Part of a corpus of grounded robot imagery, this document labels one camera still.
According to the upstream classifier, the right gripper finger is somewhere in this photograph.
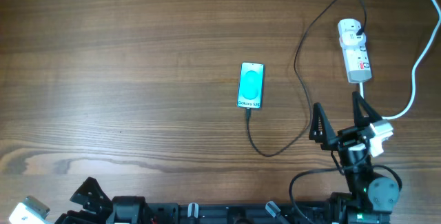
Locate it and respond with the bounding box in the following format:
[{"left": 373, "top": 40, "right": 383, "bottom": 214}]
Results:
[
  {"left": 309, "top": 103, "right": 337, "bottom": 145},
  {"left": 352, "top": 92, "right": 382, "bottom": 128}
]

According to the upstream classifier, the Galaxy S25 smartphone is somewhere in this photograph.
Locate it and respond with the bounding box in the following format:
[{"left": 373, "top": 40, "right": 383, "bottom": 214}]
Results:
[{"left": 236, "top": 62, "right": 265, "bottom": 109}]

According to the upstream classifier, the black charger cable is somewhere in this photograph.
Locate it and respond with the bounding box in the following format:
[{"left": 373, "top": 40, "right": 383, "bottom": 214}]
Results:
[{"left": 245, "top": 0, "right": 368, "bottom": 158}]

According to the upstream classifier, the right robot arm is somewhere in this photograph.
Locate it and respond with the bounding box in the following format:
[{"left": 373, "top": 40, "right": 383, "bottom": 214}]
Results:
[{"left": 309, "top": 92, "right": 402, "bottom": 223}]

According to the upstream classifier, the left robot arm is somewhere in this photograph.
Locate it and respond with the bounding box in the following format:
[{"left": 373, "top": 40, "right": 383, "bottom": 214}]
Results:
[{"left": 55, "top": 177, "right": 154, "bottom": 224}]

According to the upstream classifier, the white power strip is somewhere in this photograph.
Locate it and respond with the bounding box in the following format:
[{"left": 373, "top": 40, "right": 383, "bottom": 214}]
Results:
[{"left": 338, "top": 19, "right": 372, "bottom": 84}]

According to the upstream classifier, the right camera cable black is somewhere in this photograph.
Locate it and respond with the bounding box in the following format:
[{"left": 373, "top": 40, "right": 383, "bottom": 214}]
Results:
[{"left": 289, "top": 150, "right": 402, "bottom": 216}]

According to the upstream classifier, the white power strip cord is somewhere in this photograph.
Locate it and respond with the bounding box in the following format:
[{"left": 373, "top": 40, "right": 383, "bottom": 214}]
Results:
[{"left": 359, "top": 0, "right": 441, "bottom": 121}]

